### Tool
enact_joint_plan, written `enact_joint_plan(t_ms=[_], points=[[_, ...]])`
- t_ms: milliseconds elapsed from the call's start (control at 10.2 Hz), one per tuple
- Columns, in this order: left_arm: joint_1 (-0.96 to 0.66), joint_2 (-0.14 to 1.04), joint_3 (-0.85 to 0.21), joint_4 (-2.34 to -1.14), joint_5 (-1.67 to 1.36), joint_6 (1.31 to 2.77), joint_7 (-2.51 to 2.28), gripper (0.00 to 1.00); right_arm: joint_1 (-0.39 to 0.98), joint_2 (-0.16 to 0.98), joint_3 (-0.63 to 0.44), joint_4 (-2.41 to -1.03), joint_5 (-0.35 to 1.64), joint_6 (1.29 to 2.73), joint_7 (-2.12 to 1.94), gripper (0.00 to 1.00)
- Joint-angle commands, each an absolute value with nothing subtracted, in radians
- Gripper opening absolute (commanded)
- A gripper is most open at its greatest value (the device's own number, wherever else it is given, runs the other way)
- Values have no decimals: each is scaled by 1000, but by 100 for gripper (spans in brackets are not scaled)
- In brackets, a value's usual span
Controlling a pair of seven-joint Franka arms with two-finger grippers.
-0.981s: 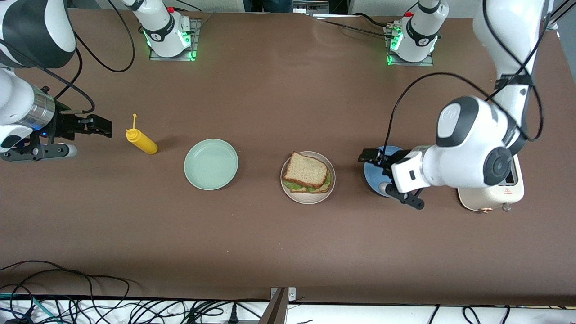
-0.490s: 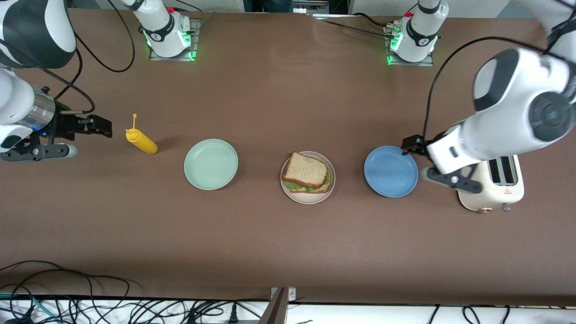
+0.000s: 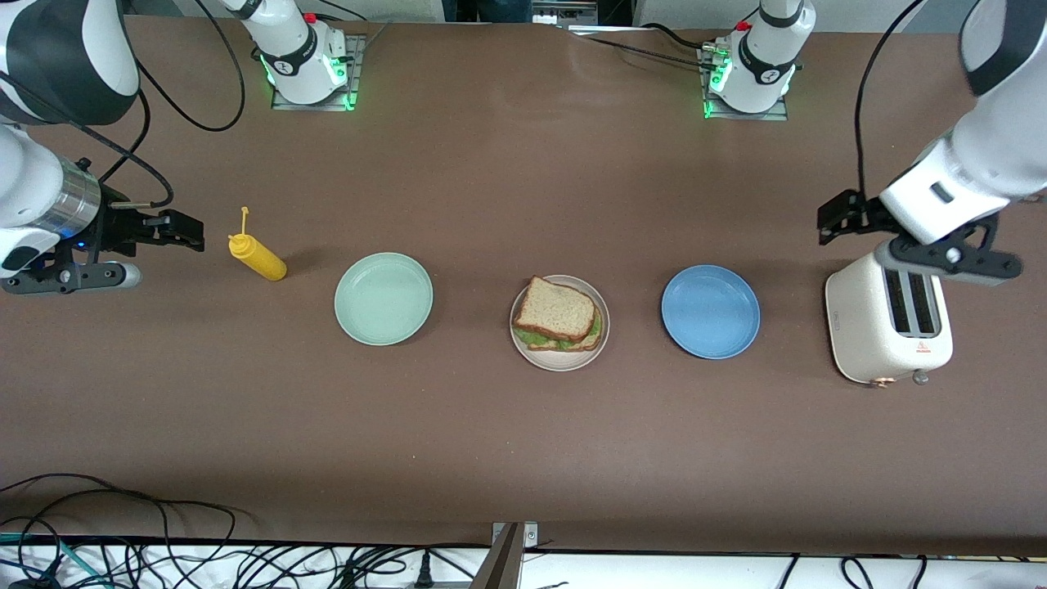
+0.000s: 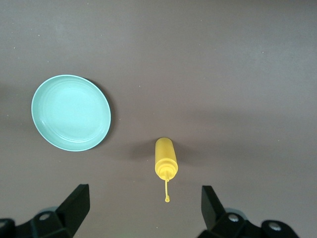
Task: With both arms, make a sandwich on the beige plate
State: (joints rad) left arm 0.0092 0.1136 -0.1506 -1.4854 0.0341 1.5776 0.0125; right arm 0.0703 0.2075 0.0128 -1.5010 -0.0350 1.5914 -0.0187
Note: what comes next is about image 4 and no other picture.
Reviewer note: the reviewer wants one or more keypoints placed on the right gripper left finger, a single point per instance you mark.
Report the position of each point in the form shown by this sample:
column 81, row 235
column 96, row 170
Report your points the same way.
column 62, row 223

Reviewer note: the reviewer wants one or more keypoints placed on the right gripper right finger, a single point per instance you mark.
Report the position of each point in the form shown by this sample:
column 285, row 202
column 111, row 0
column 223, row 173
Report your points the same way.
column 223, row 225

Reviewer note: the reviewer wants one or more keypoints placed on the yellow mustard squeeze bottle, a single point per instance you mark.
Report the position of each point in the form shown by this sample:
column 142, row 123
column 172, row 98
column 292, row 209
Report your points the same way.
column 165, row 156

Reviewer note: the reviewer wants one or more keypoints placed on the mint green plate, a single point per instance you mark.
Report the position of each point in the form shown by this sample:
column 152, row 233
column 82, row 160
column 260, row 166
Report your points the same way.
column 70, row 112

